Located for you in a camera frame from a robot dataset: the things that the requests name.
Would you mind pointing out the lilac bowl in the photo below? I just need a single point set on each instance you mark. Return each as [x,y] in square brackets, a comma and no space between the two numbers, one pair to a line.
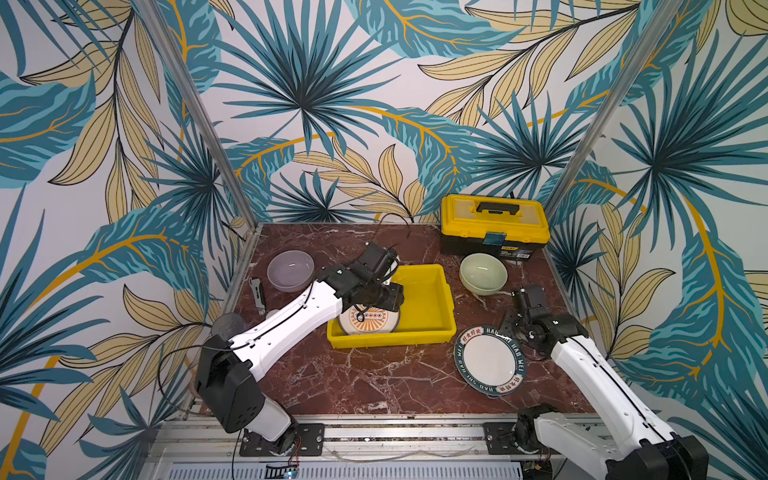
[291,271]

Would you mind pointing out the white plate dark green rim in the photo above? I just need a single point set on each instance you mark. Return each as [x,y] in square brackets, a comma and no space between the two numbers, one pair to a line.
[490,362]

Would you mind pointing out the yellow plastic bin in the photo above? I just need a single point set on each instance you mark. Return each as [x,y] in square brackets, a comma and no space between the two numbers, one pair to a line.
[426,316]

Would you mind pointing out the grey translucent cup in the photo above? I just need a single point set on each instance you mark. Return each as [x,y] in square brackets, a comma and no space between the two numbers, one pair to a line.
[228,325]

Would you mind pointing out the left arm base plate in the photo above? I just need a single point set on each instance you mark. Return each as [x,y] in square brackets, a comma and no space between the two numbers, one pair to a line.
[302,439]

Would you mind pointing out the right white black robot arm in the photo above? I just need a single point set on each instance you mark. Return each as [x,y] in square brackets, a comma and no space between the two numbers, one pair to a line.
[642,445]

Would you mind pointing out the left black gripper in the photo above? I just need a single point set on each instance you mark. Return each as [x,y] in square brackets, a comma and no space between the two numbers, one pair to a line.
[384,294]

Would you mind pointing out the pale green bowl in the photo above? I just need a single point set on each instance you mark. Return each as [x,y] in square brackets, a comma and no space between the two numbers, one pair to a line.
[483,274]

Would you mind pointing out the yellow black toolbox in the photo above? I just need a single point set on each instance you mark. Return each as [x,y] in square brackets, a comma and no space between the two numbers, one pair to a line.
[508,229]

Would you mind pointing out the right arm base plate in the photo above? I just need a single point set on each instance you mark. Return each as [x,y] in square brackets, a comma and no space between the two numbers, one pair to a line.
[518,437]

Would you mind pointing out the grey folding knife tool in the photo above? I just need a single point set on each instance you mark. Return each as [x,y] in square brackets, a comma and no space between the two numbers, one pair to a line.
[256,288]

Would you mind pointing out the orange sunburst plate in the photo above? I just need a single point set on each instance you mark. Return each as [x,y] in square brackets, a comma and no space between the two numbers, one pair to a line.
[356,321]

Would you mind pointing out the aluminium front rail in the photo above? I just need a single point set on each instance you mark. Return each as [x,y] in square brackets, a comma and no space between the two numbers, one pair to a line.
[349,436]

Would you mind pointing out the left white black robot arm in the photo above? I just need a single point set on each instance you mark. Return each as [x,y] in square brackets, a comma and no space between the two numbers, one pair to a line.
[229,370]

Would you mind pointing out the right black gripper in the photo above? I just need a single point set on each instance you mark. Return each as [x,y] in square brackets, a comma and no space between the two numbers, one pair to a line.
[516,323]

